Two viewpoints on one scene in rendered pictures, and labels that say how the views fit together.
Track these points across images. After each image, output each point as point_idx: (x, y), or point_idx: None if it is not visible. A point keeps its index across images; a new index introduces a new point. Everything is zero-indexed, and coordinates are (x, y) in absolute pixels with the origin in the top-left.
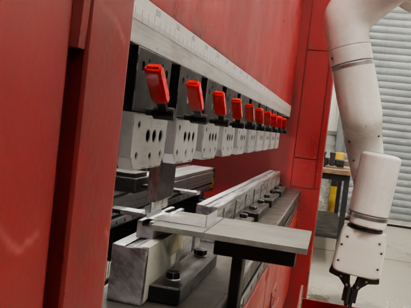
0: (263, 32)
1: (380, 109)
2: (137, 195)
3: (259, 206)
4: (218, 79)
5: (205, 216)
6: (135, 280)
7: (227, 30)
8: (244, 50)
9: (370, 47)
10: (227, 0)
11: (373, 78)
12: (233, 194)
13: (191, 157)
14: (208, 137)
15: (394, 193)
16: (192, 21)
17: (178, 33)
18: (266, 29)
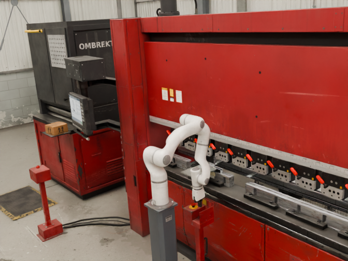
0: (282, 130)
1: (194, 156)
2: (273, 178)
3: (306, 217)
4: (223, 141)
5: (210, 170)
6: None
7: (226, 129)
8: (250, 136)
9: (197, 140)
10: (223, 121)
11: (196, 148)
12: (280, 195)
13: (208, 155)
14: (218, 154)
15: (192, 179)
16: None
17: None
18: (291, 129)
